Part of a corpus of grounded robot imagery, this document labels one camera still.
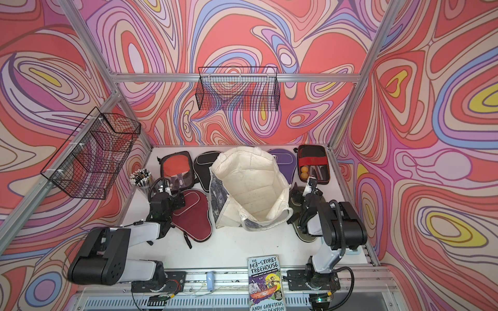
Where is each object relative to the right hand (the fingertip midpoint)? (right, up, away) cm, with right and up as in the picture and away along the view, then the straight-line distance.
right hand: (305, 188), depth 94 cm
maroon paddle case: (-53, -13, -8) cm, 55 cm away
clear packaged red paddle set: (-69, +10, +18) cm, 72 cm away
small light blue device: (-42, -32, -22) cm, 57 cm away
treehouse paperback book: (-21, -33, -22) cm, 45 cm away
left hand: (-64, -2, -2) cm, 65 cm away
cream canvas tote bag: (-28, -1, +2) cm, 28 cm away
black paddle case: (-54, +12, +11) cm, 56 cm away
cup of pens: (-75, +6, -9) cm, 76 cm away
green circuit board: (-62, -40, -22) cm, 77 cm away
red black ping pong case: (+9, +14, +14) cm, 21 cm away
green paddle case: (-7, -3, -10) cm, 12 cm away
